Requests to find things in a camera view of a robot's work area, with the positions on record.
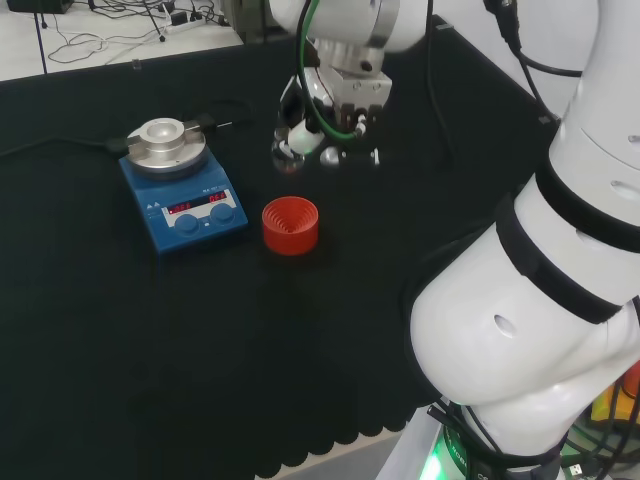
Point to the clear round-bottom glass flask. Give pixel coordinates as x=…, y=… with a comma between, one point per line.
x=287, y=162

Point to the white power strip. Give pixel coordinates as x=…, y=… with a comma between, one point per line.
x=185, y=26

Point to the red ribbed flask stand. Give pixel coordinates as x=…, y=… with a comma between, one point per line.
x=290, y=240

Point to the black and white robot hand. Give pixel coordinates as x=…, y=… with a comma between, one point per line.
x=317, y=87

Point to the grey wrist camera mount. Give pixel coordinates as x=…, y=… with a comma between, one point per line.
x=362, y=90

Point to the blue-base heater with steel block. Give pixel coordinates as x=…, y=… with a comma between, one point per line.
x=200, y=227

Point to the black bench cloth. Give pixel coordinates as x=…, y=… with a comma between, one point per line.
x=200, y=350

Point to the grey cabinet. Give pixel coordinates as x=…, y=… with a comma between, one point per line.
x=245, y=20

